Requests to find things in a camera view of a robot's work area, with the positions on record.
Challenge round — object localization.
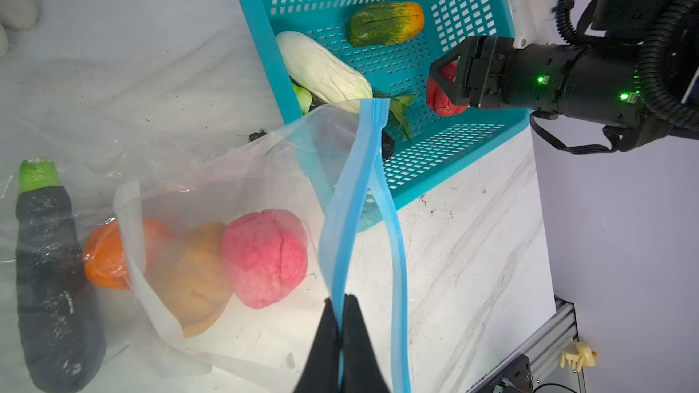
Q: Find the orange toy tangerine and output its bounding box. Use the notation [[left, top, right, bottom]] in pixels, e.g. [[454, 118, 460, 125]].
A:
[[83, 217, 176, 291]]

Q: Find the clear zip top bag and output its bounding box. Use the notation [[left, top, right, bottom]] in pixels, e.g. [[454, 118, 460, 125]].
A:
[[1, 99, 411, 392]]

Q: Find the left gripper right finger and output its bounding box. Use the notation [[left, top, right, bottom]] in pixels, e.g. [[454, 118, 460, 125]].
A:
[[341, 295, 391, 393]]

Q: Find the pink toy fruit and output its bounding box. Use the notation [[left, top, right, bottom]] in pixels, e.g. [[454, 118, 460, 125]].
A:
[[221, 209, 309, 309]]

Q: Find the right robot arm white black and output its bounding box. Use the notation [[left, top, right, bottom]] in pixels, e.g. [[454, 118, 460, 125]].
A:
[[427, 0, 698, 155]]

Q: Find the yellow toy mango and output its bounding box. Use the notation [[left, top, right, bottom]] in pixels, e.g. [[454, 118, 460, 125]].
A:
[[147, 222, 233, 338]]

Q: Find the red toy fruit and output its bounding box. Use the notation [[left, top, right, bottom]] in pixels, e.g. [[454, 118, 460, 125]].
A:
[[426, 62, 468, 118]]

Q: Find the dark toy eggplant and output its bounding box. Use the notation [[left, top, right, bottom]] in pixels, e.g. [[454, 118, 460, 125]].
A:
[[301, 95, 396, 162], [16, 158, 107, 392]]

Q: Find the teal plastic basket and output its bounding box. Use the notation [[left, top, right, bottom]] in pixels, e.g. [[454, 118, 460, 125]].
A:
[[240, 0, 529, 208]]

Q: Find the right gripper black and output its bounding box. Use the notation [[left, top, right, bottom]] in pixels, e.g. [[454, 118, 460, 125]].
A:
[[430, 36, 672, 152]]

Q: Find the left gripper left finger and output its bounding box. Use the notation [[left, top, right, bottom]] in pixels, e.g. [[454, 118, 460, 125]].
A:
[[293, 298, 341, 393]]

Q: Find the green toy vegetable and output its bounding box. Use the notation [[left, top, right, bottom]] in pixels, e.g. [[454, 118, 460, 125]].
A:
[[347, 2, 425, 47]]

